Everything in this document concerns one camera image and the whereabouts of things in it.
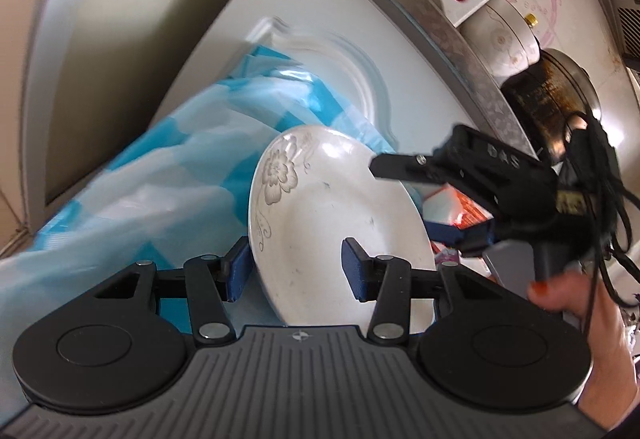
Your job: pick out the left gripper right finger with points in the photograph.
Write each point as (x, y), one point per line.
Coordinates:
(369, 276)

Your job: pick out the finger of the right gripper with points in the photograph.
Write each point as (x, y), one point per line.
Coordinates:
(472, 240)
(405, 168)

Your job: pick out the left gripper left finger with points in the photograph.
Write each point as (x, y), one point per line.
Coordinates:
(225, 276)

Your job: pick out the white floral plate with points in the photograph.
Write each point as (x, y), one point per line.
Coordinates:
(312, 188)

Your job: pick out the right hand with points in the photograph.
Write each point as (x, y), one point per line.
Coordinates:
(611, 392)

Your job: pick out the orange white package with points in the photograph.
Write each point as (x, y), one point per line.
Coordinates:
(449, 206)

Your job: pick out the steel countertop edge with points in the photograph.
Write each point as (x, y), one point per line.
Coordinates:
(454, 61)

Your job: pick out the blue checkered tablecloth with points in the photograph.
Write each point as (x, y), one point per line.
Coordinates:
(179, 191)

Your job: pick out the dark metal stockpot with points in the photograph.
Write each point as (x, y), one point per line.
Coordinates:
(546, 97)

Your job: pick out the white floral ceramic bowl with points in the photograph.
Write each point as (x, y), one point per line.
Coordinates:
(502, 38)

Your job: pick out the refrigerator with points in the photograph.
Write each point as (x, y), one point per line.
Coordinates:
(96, 73)

